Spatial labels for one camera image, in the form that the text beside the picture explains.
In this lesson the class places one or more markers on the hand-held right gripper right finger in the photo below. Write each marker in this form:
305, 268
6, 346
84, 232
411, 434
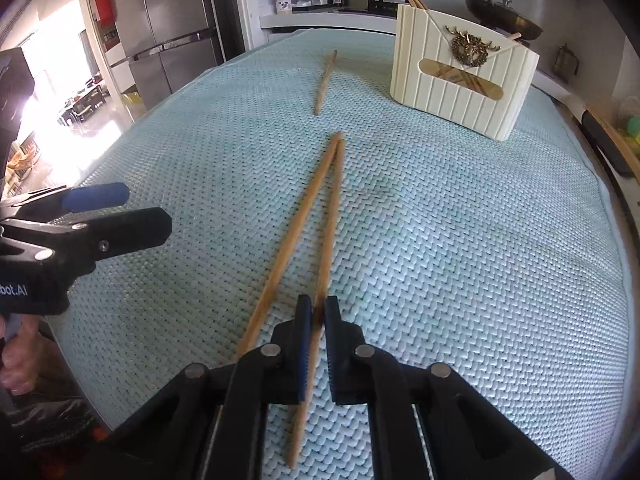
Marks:
345, 360

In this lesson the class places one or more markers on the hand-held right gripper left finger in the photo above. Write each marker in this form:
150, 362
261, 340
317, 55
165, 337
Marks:
302, 360

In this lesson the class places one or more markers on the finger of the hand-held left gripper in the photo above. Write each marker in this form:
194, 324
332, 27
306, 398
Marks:
97, 197
130, 227

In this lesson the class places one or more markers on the cream ribbed utensil holder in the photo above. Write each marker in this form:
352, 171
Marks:
425, 85

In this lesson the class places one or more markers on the person's left hand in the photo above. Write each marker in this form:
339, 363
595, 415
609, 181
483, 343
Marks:
22, 360

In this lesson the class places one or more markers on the dark dining table set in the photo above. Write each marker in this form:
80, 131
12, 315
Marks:
82, 102

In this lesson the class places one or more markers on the cardboard box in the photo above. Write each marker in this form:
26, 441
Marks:
132, 101

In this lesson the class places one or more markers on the teal woven table mat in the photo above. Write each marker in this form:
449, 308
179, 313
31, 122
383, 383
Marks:
450, 260

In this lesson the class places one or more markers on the red paper sign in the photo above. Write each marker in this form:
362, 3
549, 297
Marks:
102, 0

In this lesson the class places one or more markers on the grey refrigerator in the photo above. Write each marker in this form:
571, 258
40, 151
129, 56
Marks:
165, 10

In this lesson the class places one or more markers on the white label spice jar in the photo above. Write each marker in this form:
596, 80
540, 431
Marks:
282, 1

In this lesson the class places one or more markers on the black gas stove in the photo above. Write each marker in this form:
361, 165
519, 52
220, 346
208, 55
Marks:
372, 6

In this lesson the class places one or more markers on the wooden cutting board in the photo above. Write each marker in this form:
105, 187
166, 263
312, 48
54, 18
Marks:
622, 146

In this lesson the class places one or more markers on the green yellow sponge bundle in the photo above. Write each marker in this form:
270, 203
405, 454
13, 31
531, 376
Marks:
634, 127

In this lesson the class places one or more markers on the dark metal wok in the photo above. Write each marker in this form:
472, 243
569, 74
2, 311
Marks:
520, 24

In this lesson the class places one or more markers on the glass wok lid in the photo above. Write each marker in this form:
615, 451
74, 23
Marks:
500, 10

